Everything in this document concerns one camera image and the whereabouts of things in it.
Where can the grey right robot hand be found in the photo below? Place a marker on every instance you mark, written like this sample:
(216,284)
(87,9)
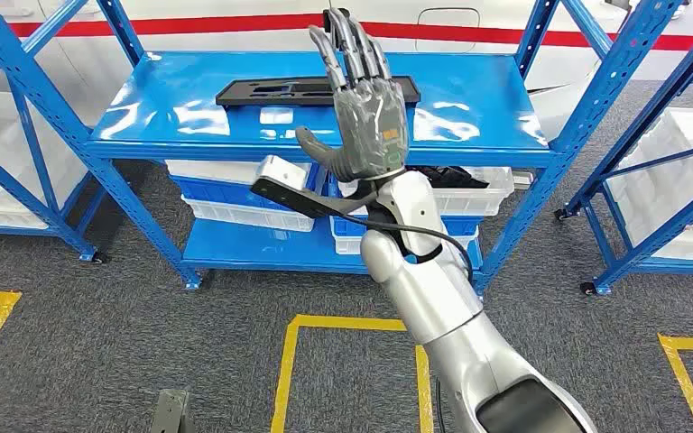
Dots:
(370,125)

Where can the long black plastic part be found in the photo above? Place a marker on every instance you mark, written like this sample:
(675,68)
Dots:
(230,95)

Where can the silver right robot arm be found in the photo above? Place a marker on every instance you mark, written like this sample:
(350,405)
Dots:
(442,299)

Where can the blue steel shelf rack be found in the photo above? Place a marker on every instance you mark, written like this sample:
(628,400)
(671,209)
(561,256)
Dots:
(651,242)
(34,149)
(203,119)

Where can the black parts in crate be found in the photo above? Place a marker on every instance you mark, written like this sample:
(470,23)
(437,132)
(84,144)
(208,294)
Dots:
(448,176)

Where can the blue plastic crate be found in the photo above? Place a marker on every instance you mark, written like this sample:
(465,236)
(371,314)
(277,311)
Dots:
(221,192)
(346,228)

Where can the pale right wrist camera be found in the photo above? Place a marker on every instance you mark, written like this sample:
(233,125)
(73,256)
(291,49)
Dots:
(284,173)

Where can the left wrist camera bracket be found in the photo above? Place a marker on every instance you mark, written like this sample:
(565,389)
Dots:
(168,412)

